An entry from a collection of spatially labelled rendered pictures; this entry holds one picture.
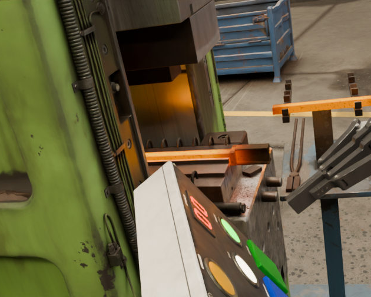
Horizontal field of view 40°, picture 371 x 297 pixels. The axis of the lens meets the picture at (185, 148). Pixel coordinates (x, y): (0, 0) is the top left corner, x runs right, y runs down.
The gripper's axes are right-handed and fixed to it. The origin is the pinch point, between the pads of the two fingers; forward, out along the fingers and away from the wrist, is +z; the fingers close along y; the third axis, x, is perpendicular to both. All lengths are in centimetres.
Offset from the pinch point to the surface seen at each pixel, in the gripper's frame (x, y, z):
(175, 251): 16.6, -16.9, 15.5
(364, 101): -33, 67, -27
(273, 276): -5.5, -3.6, 12.5
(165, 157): 0, 52, 23
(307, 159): -50, 90, -4
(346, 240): -126, 133, 6
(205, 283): 15.7, -24.2, 13.2
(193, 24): 23.7, 36.4, -3.6
